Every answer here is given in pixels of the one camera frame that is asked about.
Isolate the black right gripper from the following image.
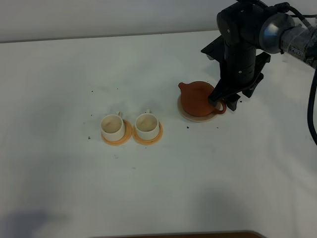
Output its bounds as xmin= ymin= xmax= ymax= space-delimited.
xmin=208 ymin=43 xmax=270 ymax=111

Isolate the brown clay teapot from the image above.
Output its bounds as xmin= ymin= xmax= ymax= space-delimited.
xmin=178 ymin=81 xmax=226 ymax=117

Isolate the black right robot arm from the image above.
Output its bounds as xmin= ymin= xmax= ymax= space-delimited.
xmin=201 ymin=0 xmax=317 ymax=111

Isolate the beige round teapot coaster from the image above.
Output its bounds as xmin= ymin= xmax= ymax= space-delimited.
xmin=177 ymin=96 xmax=218 ymax=123

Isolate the right white teacup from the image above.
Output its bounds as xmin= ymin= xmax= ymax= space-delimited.
xmin=134 ymin=109 xmax=159 ymax=140

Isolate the white teacup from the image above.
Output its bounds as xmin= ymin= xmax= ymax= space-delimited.
xmin=134 ymin=109 xmax=159 ymax=140
xmin=101 ymin=111 xmax=125 ymax=142

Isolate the right orange cup coaster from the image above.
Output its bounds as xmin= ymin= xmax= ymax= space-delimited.
xmin=132 ymin=123 xmax=163 ymax=145

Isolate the orange cup coaster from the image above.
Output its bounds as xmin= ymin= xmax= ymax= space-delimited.
xmin=132 ymin=123 xmax=163 ymax=145
xmin=101 ymin=119 xmax=132 ymax=146

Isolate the left orange cup coaster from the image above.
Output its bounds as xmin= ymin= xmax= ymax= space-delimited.
xmin=101 ymin=119 xmax=132 ymax=146

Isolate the left white teacup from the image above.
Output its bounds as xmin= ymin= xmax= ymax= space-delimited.
xmin=101 ymin=111 xmax=125 ymax=142

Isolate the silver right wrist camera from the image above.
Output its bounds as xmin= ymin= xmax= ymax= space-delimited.
xmin=201 ymin=36 xmax=224 ymax=63

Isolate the black right camera cable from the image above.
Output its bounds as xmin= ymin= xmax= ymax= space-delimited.
xmin=277 ymin=1 xmax=317 ymax=146

